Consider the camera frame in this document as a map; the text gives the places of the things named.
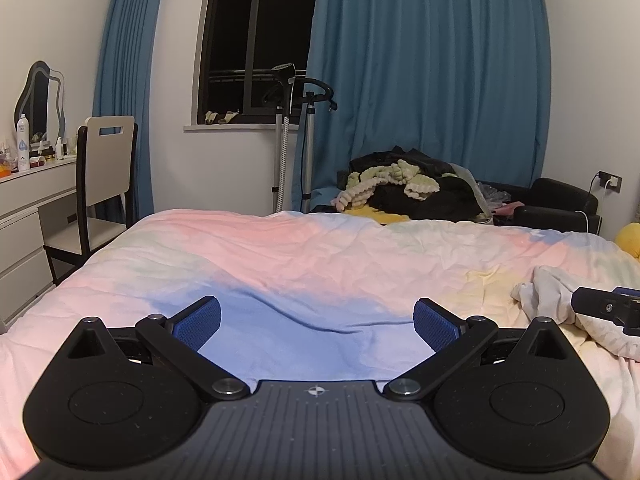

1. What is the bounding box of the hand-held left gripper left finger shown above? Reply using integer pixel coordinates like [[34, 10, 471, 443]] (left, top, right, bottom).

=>
[[65, 295, 252, 402]]

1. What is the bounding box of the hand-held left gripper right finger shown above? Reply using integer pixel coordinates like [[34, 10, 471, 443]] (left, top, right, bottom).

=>
[[382, 297, 577, 402]]

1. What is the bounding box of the white printed T-shirt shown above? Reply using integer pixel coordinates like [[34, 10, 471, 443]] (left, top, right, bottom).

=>
[[510, 265, 640, 361]]

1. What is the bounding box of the pile of black clothes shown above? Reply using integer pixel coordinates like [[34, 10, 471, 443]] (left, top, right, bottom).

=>
[[337, 146, 493, 222]]

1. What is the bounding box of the yellow plush toy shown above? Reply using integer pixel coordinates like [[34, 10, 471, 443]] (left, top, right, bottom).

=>
[[614, 222, 640, 261]]

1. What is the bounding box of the black armchair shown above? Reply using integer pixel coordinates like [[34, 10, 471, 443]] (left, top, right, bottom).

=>
[[492, 177, 601, 235]]

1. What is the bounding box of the yellow cloth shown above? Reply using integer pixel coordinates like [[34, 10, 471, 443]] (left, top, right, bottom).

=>
[[345, 205, 416, 224]]

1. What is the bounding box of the pastel rainbow duvet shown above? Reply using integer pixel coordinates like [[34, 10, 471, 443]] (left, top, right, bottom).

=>
[[0, 207, 640, 466]]

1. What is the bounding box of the cream ruffled knit garment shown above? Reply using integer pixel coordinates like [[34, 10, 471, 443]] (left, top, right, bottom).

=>
[[332, 159, 441, 212]]

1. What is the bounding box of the white and black chair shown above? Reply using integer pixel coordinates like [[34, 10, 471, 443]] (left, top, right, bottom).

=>
[[44, 115, 139, 286]]

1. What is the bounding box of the white dressing table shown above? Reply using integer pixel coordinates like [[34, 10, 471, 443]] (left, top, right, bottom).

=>
[[0, 155, 81, 326]]

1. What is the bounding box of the standing garment steamer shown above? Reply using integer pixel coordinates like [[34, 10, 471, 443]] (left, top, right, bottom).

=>
[[260, 62, 338, 213]]

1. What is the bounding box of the wide blue curtain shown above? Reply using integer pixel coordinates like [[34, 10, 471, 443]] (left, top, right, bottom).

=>
[[292, 0, 553, 211]]

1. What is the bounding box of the tall white spray bottle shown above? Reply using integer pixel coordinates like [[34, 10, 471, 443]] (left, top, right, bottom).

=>
[[16, 114, 32, 173]]

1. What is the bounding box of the narrow blue curtain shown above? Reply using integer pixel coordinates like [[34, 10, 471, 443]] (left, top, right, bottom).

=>
[[91, 0, 168, 221]]

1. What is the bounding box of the colourful clutter on dressing table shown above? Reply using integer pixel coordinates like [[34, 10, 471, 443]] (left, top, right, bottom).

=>
[[0, 142, 18, 178]]

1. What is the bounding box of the wavy black-framed mirror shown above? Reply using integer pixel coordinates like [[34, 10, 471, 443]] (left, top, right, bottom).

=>
[[13, 61, 67, 143]]

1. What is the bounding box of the dark window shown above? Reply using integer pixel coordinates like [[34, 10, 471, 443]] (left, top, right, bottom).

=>
[[197, 0, 321, 126]]

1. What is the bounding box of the white charger cable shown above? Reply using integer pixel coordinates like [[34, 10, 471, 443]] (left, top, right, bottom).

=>
[[575, 180, 612, 233]]

